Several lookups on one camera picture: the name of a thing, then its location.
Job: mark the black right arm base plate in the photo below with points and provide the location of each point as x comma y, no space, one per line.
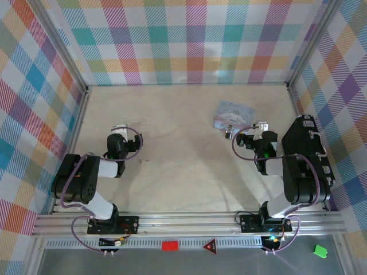
249,223

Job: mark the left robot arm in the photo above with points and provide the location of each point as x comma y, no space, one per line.
86,177

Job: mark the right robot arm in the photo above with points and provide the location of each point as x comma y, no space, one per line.
301,180

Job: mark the black red triangle sticker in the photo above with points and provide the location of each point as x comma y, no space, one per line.
209,246

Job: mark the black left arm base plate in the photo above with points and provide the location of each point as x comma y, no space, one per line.
129,224

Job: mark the clear plastic rod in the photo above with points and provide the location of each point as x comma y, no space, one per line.
311,43

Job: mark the pastel cartoon storage box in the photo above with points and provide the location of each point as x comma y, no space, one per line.
235,114

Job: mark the green plastic block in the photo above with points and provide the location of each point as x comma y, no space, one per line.
320,251

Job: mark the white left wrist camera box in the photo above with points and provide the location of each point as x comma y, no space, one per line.
121,129

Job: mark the red plastic block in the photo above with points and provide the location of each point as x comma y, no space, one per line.
170,246

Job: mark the aluminium frame post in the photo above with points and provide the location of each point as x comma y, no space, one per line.
60,46

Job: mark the aluminium table edge rail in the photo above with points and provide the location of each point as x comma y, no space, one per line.
186,223

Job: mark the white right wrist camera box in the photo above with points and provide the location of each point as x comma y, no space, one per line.
262,128

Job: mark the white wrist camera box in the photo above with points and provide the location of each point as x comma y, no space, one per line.
262,128
121,129

